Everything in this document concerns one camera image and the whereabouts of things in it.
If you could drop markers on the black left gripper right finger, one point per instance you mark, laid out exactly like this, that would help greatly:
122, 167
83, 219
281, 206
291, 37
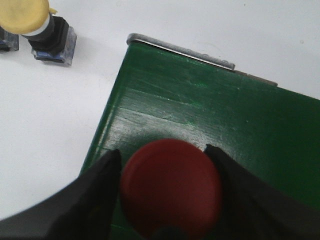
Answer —
254, 210

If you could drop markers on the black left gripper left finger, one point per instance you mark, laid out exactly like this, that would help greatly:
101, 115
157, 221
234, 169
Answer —
83, 210

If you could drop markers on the green conveyor belt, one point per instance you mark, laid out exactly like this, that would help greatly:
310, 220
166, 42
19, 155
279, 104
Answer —
272, 132

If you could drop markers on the aluminium conveyor frame rail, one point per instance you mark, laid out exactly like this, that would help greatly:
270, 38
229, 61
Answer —
201, 57

